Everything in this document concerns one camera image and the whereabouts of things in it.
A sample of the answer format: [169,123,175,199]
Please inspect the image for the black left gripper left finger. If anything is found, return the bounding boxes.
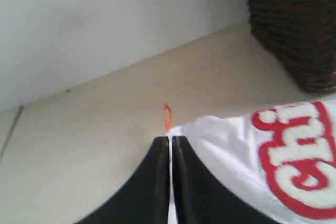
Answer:
[81,136,170,224]

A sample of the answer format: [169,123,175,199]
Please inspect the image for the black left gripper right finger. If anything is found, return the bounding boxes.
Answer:
[172,136,276,224]

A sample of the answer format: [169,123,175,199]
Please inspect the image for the white t-shirt red lettering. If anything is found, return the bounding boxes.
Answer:
[167,100,335,223]

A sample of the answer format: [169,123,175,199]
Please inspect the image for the dark brown wicker basket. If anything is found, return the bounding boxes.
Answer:
[247,0,335,93]

